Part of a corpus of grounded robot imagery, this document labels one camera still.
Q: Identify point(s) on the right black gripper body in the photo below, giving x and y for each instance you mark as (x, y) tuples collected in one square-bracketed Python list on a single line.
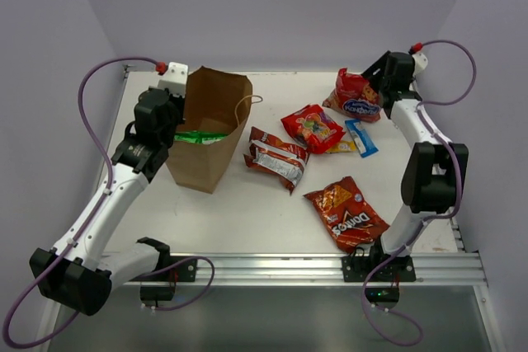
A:
[(377, 79)]

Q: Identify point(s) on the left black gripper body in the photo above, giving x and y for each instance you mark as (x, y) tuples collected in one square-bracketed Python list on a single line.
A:
[(177, 110)]

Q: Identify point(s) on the red patterned snack bag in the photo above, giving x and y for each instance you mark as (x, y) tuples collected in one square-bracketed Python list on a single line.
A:
[(353, 96)]

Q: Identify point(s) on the green snack bag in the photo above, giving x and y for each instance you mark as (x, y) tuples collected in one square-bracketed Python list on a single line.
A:
[(198, 137)]

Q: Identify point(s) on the brown paper bag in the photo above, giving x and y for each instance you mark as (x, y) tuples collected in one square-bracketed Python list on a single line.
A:
[(216, 102)]

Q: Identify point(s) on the blue snack bar wrapper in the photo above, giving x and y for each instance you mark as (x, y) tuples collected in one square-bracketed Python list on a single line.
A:
[(361, 138)]

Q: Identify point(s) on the yellow M&M's candy packet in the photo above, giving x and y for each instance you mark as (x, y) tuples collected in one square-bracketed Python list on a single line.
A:
[(342, 147)]

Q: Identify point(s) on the red fruit gummies bag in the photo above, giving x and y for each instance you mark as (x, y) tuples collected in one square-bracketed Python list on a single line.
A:
[(313, 129)]

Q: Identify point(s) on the red Doritos chip bag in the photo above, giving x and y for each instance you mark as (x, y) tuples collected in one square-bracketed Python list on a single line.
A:
[(269, 154)]

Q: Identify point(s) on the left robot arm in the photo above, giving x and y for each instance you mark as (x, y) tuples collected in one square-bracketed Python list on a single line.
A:
[(74, 271)]

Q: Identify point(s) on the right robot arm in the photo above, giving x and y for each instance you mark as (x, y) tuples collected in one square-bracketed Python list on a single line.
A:
[(433, 180)]

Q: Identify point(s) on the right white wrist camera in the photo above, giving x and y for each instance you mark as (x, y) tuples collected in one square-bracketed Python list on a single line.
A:
[(420, 59)]

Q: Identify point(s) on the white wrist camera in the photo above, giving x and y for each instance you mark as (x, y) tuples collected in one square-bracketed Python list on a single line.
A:
[(172, 78), (420, 59)]

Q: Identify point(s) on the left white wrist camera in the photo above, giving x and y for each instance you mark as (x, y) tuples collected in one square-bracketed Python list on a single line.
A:
[(172, 78)]

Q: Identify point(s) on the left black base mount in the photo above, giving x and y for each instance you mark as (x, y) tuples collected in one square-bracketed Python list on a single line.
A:
[(165, 273)]

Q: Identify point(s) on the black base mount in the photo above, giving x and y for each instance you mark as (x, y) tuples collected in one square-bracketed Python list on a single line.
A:
[(383, 287), (165, 273)]

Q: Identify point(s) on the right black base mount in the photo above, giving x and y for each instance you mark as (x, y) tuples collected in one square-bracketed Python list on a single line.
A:
[(383, 287)]

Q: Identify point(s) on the aluminium front rail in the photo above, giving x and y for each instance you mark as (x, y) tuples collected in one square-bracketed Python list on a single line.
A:
[(437, 269)]

